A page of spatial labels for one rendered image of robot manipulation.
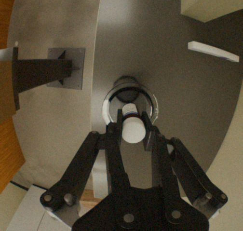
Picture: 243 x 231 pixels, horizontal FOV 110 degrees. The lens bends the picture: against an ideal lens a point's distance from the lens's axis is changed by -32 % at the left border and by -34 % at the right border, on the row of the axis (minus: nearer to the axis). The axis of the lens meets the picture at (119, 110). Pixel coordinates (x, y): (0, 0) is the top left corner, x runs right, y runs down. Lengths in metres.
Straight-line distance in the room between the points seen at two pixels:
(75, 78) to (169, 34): 1.19
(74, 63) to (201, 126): 1.32
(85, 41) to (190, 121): 1.28
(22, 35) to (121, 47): 1.71
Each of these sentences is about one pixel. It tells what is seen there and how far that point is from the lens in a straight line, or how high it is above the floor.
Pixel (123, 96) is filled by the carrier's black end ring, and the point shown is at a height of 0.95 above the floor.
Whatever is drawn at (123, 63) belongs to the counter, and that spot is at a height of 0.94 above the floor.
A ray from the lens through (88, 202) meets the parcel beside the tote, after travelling 2.52.
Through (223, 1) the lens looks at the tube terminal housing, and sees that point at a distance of 0.43.
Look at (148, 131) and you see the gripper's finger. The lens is 0.16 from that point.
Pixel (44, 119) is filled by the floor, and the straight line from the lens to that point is 1.88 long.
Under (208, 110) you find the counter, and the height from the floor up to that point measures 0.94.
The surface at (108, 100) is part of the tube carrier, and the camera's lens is 0.23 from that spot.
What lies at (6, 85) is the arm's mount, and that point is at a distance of 0.66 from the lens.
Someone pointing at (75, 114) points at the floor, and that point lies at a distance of 1.61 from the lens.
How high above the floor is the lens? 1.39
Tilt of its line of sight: 70 degrees down
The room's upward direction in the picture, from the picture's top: 176 degrees counter-clockwise
